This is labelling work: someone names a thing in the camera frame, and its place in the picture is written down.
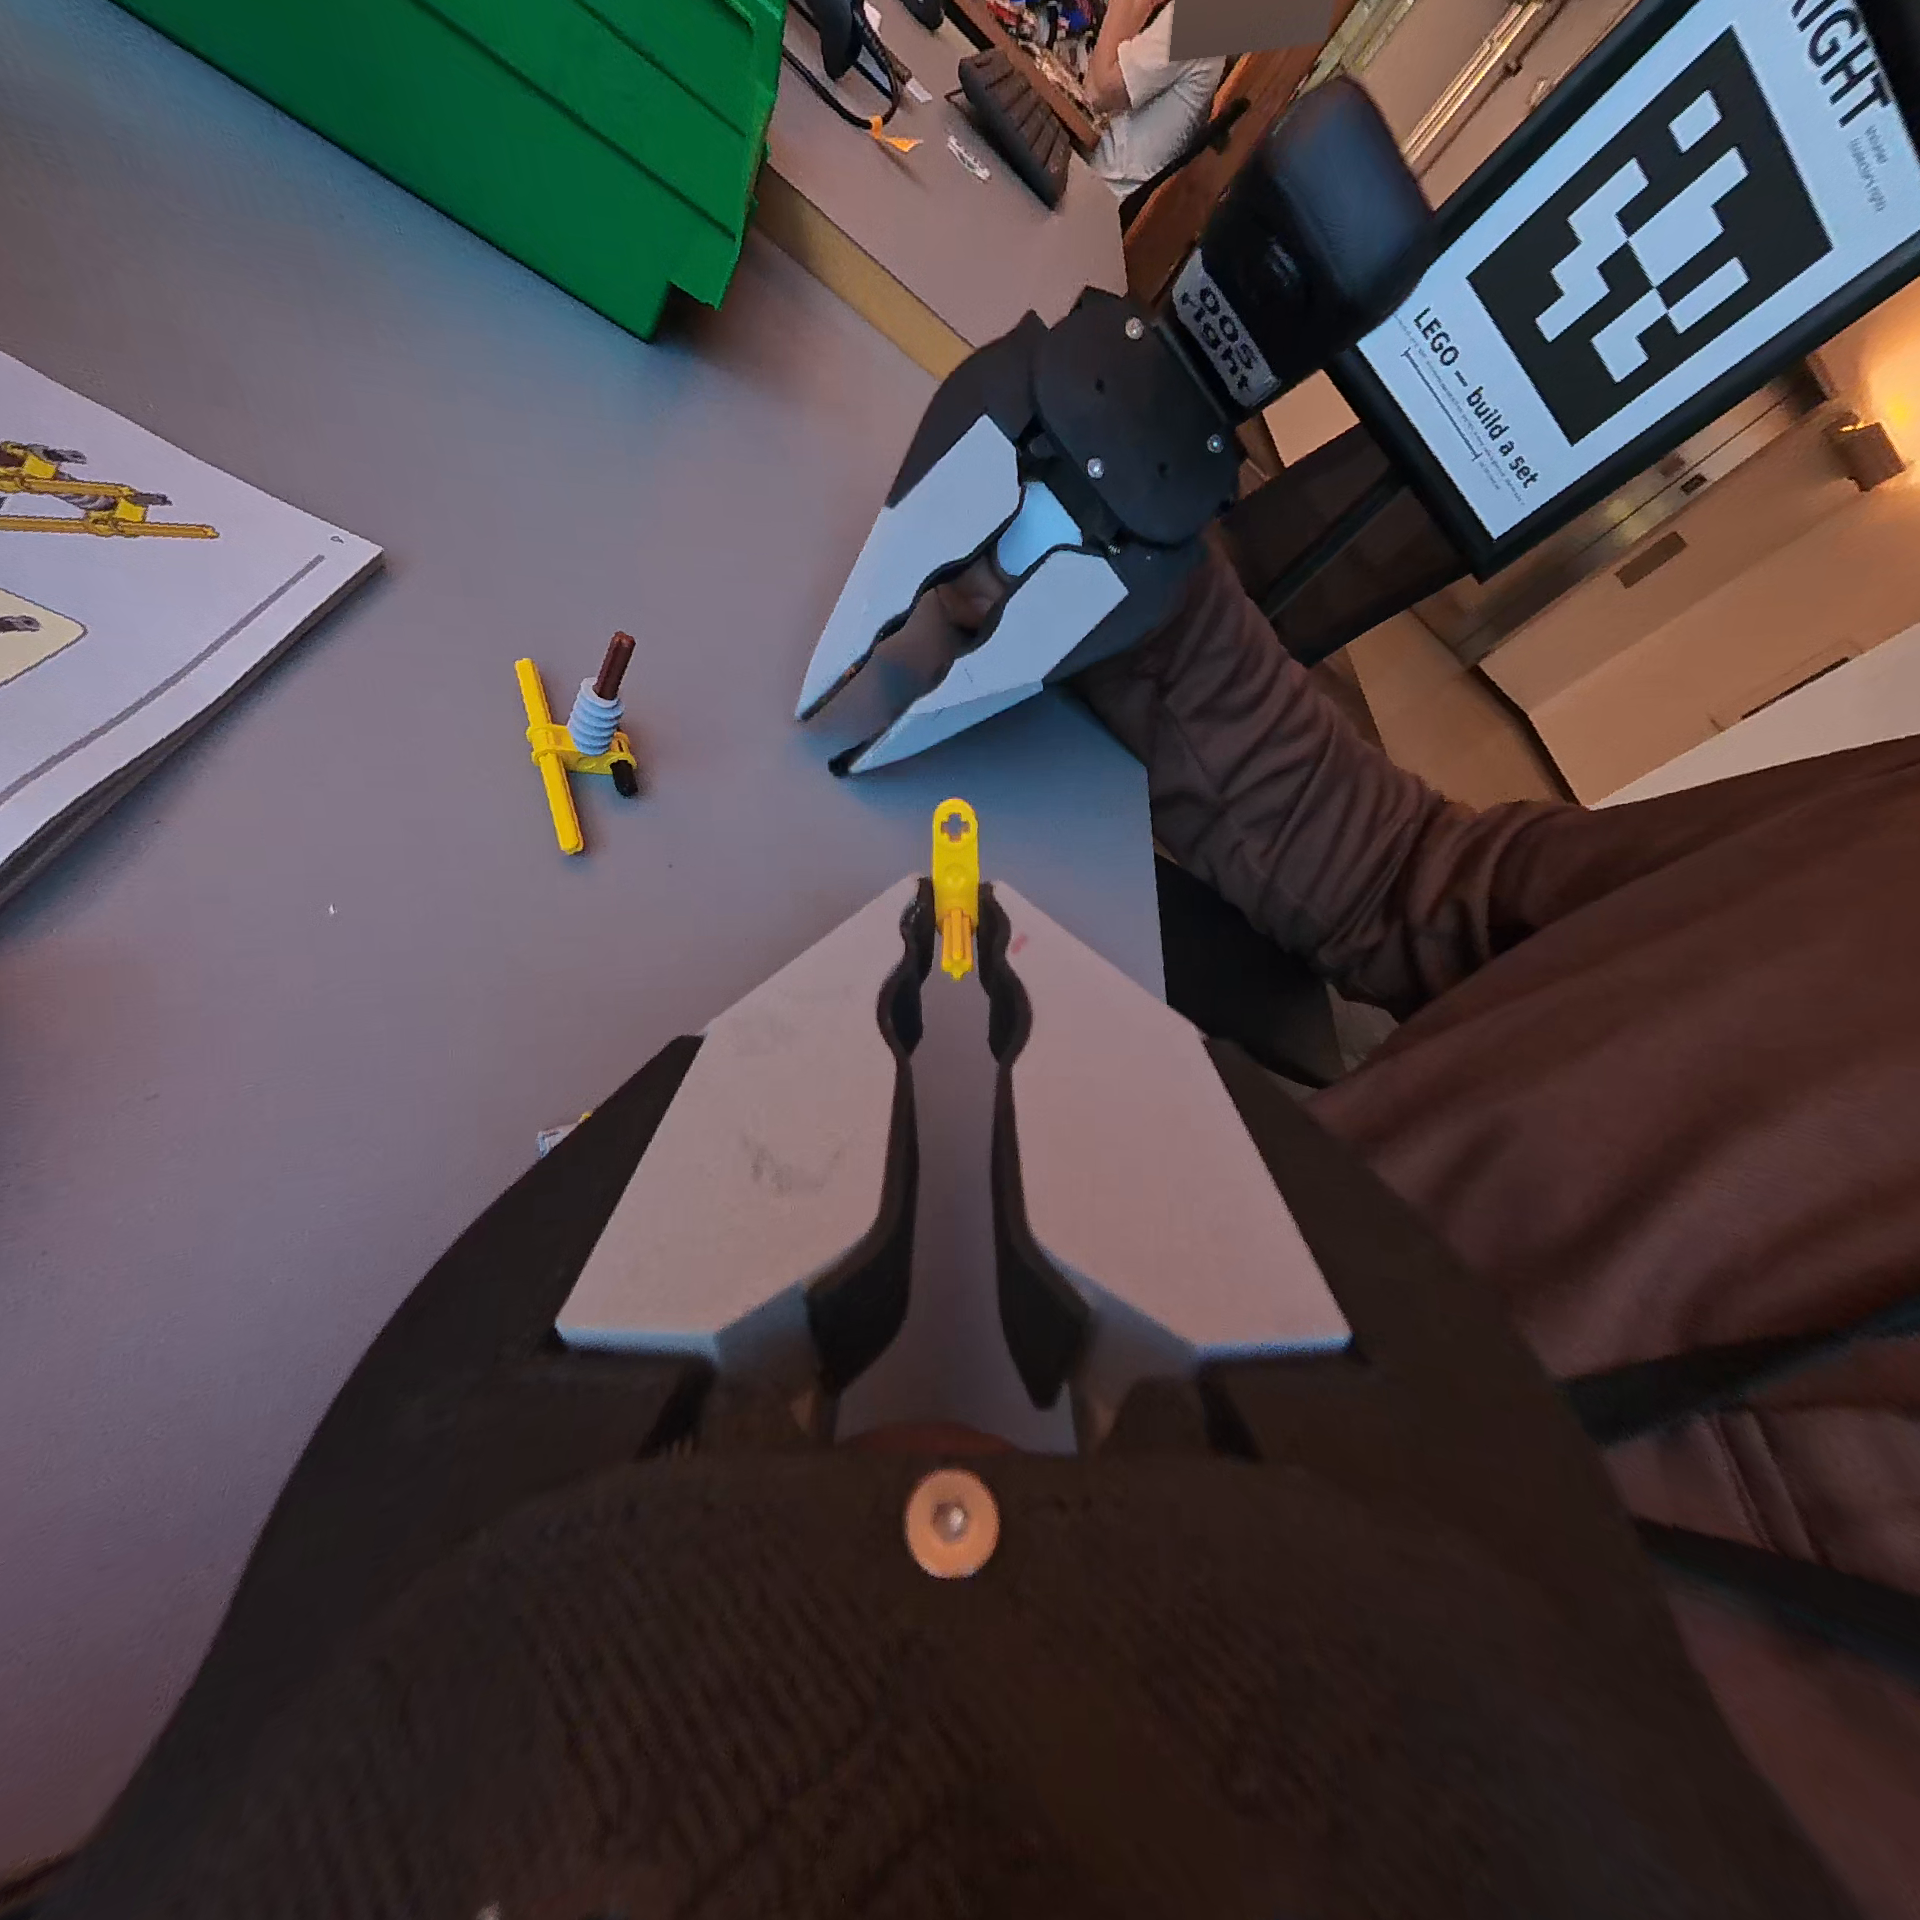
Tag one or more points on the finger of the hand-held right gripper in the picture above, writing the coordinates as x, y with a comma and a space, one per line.
1035, 629
930, 524

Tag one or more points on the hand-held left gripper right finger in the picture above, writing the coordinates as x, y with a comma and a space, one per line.
1170, 1185

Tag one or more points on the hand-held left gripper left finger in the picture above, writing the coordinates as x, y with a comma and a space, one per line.
705, 1185

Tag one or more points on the small yellow lego connector piece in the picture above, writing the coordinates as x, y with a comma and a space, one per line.
954, 850

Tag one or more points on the person's right forearm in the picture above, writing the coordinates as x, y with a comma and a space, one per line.
1290, 765

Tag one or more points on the lego assembly with grey spring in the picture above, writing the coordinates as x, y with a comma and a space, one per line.
593, 721

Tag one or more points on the lego instruction booklet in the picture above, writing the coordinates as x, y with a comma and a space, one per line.
136, 599

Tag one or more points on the black keyboard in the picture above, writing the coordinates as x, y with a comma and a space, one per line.
1019, 121

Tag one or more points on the person's brown clothing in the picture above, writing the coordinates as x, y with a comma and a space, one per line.
1651, 1079

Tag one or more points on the green plastic bin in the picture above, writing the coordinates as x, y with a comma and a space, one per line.
524, 137

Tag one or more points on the white counter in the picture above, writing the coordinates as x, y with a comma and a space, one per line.
1723, 706

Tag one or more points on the small wall fixture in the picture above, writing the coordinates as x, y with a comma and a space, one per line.
1873, 451

